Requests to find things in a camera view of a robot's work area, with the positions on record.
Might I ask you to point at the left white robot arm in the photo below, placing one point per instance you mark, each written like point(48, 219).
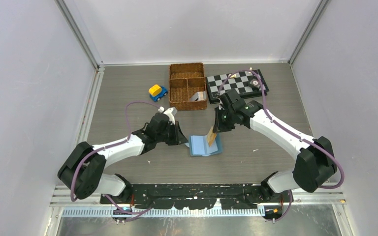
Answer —
point(83, 171)

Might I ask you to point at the blue card holder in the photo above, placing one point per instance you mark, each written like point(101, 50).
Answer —
point(198, 146)

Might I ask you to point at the brown wicker basket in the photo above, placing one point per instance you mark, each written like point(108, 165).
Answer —
point(185, 80)

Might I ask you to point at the cards in basket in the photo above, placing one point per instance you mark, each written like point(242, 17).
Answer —
point(198, 96)

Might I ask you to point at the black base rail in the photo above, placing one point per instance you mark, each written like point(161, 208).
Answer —
point(195, 196)

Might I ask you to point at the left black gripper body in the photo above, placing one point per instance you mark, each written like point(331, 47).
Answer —
point(168, 136)

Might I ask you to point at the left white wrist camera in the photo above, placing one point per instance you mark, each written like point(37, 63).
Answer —
point(170, 112)

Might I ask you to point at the black square box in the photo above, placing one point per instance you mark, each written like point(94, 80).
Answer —
point(256, 85)

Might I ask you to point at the black white chessboard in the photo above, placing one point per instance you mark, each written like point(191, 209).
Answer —
point(239, 83)

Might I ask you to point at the blue yellow toy car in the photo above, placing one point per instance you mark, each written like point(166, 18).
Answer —
point(157, 92)

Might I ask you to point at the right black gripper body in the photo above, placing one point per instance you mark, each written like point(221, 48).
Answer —
point(225, 121)

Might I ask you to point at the orange credit card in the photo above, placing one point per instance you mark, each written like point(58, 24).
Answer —
point(211, 136)

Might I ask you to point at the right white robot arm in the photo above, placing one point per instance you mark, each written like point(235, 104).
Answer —
point(314, 158)

